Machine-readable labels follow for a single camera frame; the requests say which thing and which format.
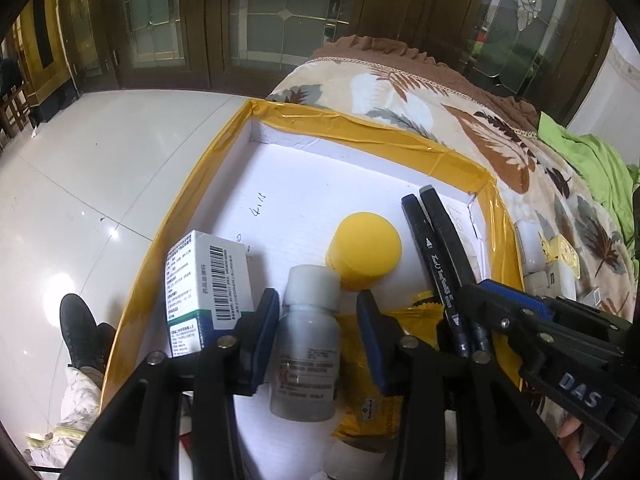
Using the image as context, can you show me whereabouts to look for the yellow snack packet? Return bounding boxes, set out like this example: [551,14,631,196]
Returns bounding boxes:
[332,302,444,441]

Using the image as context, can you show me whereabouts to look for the white spray bottle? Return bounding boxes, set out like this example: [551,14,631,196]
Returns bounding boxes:
[515,220,547,275]

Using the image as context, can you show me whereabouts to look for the person right hand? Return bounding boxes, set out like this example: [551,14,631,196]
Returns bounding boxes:
[556,415,599,479]

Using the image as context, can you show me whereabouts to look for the silver red small box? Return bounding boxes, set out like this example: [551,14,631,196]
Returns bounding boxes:
[578,287,602,308]

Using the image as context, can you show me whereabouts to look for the large white medicine bottle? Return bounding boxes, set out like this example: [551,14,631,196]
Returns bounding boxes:
[270,264,341,422]

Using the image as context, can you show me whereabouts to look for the black shoe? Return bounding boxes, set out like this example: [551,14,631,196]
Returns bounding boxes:
[60,294,116,374]

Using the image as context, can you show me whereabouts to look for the yellow cream jar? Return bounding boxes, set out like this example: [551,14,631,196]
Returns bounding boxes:
[326,211,402,292]

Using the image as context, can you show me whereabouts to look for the green bed sheet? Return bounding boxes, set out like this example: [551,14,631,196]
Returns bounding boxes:
[538,113,639,252]

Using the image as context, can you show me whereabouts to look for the small white pill bottle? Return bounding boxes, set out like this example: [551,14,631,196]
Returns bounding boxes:
[322,440,386,480]

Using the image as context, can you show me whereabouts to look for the yellow taped white tray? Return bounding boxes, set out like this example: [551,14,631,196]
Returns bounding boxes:
[98,97,526,480]

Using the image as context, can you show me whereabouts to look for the white patterned trouser leg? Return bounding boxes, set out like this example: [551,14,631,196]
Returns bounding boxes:
[23,366,104,468]

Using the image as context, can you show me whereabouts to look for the wooden glass wardrobe doors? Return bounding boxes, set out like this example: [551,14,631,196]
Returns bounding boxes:
[1,0,616,124]

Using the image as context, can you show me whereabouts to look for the white square plastic case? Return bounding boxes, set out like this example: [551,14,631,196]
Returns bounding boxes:
[524,260,577,300]

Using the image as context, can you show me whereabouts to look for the leaf pattern beige blanket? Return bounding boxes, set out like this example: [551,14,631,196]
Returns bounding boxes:
[268,36,639,321]

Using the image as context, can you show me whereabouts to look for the black twin marker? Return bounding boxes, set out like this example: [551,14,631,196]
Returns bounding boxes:
[420,185,494,356]
[401,194,471,358]

